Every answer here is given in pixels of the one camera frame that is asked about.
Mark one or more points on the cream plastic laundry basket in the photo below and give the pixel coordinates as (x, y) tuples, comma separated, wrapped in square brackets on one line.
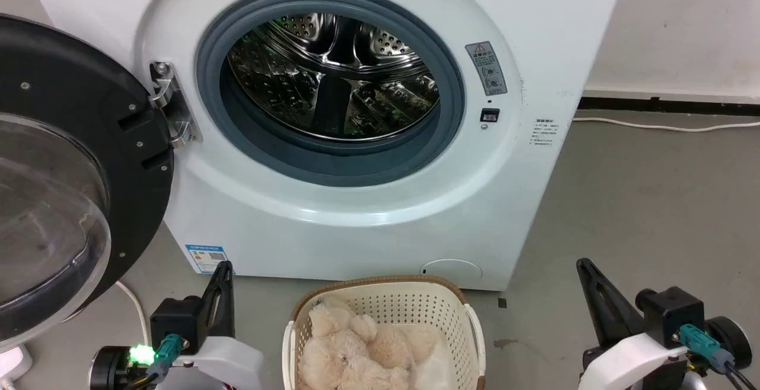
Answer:
[(409, 307)]

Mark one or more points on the black baseboard strip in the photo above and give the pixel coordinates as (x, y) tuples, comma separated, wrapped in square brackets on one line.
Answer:
[(653, 105)]

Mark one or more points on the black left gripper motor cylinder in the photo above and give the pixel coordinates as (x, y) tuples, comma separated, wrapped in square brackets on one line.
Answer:
[(107, 369)]

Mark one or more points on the black round glass washer door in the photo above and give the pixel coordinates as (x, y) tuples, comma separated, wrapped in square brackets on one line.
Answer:
[(71, 81)]

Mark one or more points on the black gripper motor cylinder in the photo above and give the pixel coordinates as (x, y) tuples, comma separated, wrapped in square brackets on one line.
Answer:
[(107, 369), (733, 339)]

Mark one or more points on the silver metal door hinge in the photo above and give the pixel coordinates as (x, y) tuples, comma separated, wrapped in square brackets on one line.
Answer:
[(172, 105)]

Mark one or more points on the stainless steel washer drum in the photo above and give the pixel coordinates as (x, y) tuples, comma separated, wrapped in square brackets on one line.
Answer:
[(332, 81)]

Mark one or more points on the grey warning sticker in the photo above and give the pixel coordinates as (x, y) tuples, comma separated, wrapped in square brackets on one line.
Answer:
[(487, 69)]

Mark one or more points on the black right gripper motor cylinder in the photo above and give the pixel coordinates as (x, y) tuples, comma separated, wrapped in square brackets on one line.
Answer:
[(733, 339)]

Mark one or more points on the grey rubber door gasket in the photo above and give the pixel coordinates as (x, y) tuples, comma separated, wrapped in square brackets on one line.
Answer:
[(332, 165)]

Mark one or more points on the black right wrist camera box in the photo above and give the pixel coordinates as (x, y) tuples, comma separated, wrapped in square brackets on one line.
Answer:
[(671, 310)]

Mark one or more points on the black door latch socket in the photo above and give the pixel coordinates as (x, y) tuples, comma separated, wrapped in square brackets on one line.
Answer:
[(490, 115)]

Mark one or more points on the round white filter cover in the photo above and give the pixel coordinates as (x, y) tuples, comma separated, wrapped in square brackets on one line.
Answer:
[(451, 271)]

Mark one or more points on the white front-load washing machine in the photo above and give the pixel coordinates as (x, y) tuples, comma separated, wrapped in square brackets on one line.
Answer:
[(356, 241)]

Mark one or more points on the white cloth in basket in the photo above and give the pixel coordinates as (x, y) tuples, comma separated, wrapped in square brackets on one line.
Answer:
[(438, 372)]

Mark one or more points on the blue white energy label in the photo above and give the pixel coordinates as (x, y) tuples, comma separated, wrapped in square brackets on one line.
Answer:
[(206, 258)]

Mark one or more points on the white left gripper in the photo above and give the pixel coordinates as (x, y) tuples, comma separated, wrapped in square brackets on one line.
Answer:
[(225, 366)]

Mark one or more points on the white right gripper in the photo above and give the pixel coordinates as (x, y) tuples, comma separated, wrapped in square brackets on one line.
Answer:
[(635, 366)]

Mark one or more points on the white power strip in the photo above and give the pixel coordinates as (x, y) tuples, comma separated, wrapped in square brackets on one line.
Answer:
[(12, 363)]

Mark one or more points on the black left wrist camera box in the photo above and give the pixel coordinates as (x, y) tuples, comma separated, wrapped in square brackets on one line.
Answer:
[(178, 319)]

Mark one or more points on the small printed text label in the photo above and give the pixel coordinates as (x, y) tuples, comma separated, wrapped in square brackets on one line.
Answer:
[(547, 133)]

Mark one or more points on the beige plush teddy bear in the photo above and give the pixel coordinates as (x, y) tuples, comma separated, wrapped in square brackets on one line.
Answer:
[(356, 354)]

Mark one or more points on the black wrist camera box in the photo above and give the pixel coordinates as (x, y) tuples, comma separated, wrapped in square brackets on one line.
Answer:
[(671, 310), (178, 319)]

